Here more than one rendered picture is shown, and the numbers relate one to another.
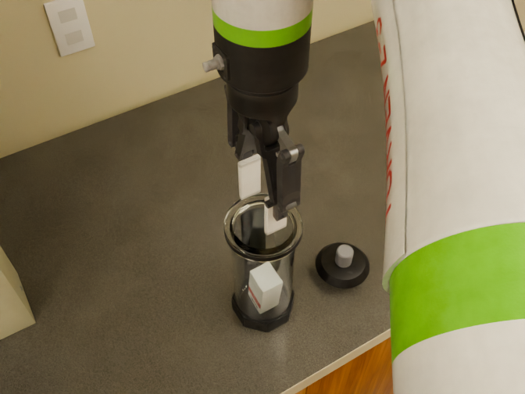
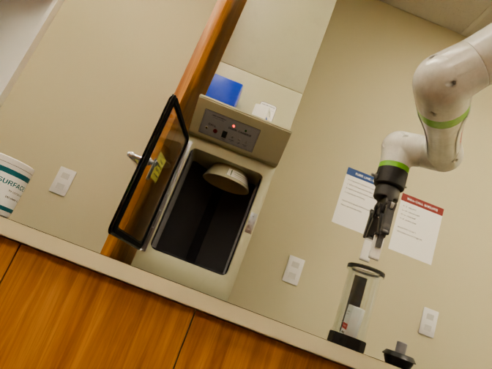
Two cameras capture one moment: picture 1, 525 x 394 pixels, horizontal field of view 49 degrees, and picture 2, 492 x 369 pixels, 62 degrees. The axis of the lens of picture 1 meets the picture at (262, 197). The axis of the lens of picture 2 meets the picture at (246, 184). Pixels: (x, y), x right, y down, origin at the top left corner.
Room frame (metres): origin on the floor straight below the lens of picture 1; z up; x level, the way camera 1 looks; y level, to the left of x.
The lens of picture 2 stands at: (-0.78, -0.20, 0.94)
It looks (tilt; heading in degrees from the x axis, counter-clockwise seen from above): 16 degrees up; 28
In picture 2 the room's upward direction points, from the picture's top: 21 degrees clockwise
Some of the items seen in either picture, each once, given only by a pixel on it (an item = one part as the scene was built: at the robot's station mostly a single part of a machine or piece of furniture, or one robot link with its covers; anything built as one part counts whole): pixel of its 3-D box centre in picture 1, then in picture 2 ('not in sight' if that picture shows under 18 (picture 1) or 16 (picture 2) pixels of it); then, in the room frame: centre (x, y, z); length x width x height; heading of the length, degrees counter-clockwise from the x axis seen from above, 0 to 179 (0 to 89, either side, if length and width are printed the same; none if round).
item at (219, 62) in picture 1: (258, 46); (389, 179); (0.46, 0.00, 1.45); 0.12 x 0.09 x 0.06; 120
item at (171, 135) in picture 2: not in sight; (154, 176); (0.12, 0.57, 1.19); 0.30 x 0.01 x 0.40; 23
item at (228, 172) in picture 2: not in sight; (228, 177); (0.44, 0.54, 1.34); 0.18 x 0.18 x 0.05
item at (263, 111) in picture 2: not in sight; (261, 116); (0.32, 0.44, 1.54); 0.05 x 0.05 x 0.06; 14
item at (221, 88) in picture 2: not in sight; (222, 97); (0.25, 0.56, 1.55); 0.10 x 0.10 x 0.09; 31
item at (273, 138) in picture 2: not in sight; (239, 131); (0.30, 0.48, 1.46); 0.32 x 0.12 x 0.10; 121
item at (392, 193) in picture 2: (262, 103); (384, 202); (0.46, 0.00, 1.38); 0.08 x 0.07 x 0.09; 30
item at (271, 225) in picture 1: (276, 213); (376, 247); (0.43, -0.02, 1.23); 0.03 x 0.01 x 0.07; 120
